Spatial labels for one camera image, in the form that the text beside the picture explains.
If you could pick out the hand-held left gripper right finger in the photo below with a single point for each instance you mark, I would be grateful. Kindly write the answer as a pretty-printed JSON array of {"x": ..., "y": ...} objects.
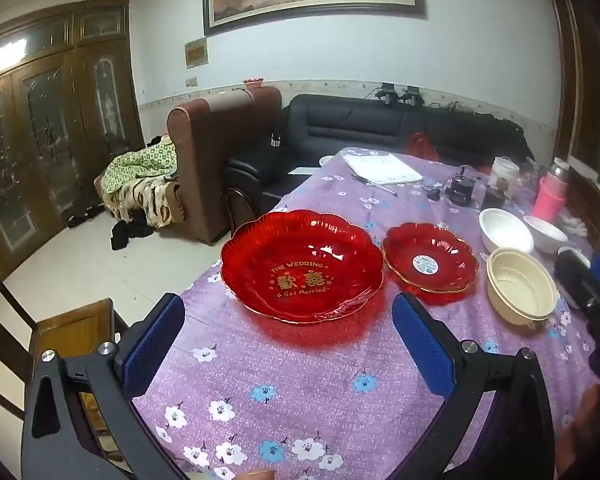
[{"x": 425, "y": 345}]

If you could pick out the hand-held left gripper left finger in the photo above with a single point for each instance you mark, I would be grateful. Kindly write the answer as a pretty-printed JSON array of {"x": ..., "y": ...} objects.
[{"x": 152, "y": 340}]

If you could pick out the cream ribbed bowl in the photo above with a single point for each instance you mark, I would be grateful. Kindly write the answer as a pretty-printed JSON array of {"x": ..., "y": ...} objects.
[{"x": 517, "y": 280}]

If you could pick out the large red plate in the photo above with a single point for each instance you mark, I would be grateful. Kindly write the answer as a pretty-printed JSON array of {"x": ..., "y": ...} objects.
[{"x": 300, "y": 260}]

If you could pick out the white crumpled tissue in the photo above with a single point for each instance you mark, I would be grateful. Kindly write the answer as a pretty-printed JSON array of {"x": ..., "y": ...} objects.
[{"x": 574, "y": 225}]

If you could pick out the white bowl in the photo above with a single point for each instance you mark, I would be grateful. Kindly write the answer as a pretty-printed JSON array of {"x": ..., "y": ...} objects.
[
  {"x": 545, "y": 235},
  {"x": 505, "y": 230}
]

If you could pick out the wooden chair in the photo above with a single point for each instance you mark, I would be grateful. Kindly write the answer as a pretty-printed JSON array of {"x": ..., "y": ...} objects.
[{"x": 75, "y": 325}]

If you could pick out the pink thermos cup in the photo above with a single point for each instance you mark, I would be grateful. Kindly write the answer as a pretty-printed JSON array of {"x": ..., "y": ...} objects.
[{"x": 547, "y": 200}]

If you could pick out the black clothes pile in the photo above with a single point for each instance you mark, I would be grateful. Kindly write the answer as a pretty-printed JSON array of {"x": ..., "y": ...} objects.
[{"x": 130, "y": 232}]

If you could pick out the small dark container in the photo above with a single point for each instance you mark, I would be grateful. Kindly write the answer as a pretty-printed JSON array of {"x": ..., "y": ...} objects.
[{"x": 494, "y": 197}]

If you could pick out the white lidded jar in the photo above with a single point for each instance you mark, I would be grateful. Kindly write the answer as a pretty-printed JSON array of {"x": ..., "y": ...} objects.
[{"x": 504, "y": 175}]

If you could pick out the purple floral tablecloth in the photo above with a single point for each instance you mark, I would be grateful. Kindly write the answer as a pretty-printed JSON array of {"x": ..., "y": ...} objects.
[{"x": 280, "y": 370}]

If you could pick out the brown patterned blanket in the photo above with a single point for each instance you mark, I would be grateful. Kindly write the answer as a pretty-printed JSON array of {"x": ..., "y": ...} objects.
[{"x": 145, "y": 205}]

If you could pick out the black shoes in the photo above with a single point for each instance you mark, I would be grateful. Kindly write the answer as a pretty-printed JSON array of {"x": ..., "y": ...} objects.
[{"x": 85, "y": 216}]

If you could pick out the black power adapter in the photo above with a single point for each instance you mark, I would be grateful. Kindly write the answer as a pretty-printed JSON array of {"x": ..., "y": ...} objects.
[{"x": 461, "y": 187}]

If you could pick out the black charger plug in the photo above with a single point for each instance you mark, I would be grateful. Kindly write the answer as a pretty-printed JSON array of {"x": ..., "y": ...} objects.
[{"x": 434, "y": 193}]

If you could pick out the reddish round-back chair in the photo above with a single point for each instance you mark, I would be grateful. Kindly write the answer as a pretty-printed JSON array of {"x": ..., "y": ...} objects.
[{"x": 242, "y": 200}]

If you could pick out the pen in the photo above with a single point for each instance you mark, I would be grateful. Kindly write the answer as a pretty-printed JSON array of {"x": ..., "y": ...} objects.
[{"x": 375, "y": 185}]

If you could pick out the green patterned blanket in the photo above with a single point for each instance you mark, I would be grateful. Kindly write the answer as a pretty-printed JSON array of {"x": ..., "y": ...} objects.
[{"x": 140, "y": 165}]

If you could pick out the white paper notebook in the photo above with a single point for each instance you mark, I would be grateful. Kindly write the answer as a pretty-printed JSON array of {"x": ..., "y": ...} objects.
[{"x": 380, "y": 169}]

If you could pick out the brown armchair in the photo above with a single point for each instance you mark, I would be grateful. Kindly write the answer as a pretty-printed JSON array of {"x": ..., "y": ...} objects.
[{"x": 205, "y": 160}]

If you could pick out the small white dish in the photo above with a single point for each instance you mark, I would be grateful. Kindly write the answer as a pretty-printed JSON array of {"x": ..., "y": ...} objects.
[{"x": 325, "y": 161}]

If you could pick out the white paper sheet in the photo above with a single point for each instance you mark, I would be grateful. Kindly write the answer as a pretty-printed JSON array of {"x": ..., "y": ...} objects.
[{"x": 301, "y": 170}]

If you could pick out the wooden glass-door cabinet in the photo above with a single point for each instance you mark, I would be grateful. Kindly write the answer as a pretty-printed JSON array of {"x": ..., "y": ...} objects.
[{"x": 40, "y": 135}]

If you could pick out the black leather sofa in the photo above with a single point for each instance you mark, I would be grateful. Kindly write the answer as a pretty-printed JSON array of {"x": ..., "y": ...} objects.
[{"x": 330, "y": 125}]

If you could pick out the black device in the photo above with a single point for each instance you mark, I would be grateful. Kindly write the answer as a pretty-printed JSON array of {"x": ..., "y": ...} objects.
[
  {"x": 411, "y": 96},
  {"x": 387, "y": 94}
]

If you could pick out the wooden door frame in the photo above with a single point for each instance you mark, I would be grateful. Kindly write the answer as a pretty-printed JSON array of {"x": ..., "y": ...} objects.
[{"x": 570, "y": 60}]

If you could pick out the small wall frame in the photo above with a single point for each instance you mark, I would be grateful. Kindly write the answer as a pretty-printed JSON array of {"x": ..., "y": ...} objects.
[{"x": 196, "y": 53}]

